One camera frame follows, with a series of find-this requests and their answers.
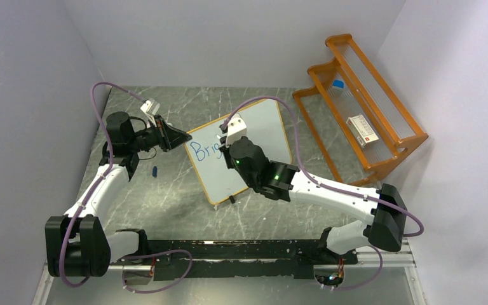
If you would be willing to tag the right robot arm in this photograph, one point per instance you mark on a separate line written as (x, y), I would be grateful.
(379, 213)

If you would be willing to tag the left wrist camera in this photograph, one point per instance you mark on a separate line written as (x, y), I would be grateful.
(150, 108)

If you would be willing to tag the white red box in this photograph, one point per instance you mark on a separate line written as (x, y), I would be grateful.
(361, 130)

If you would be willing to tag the blue white small object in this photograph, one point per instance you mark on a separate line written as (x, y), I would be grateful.
(337, 84)

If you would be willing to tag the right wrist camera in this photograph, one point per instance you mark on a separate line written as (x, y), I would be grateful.
(236, 129)

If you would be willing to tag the aluminium rail frame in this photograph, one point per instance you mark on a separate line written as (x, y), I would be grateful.
(378, 278)

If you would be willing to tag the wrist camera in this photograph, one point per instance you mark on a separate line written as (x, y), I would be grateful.
(150, 108)
(236, 129)

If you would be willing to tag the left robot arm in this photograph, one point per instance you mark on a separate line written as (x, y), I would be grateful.
(76, 243)

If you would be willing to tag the yellow framed whiteboard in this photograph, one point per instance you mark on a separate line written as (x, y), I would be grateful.
(265, 131)

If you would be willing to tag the orange wooden rack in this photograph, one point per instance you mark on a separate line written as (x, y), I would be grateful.
(367, 93)

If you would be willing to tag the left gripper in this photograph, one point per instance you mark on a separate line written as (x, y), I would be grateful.
(161, 129)

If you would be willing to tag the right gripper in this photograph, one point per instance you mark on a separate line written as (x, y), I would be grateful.
(225, 151)

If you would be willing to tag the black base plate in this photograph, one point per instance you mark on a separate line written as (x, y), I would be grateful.
(244, 258)

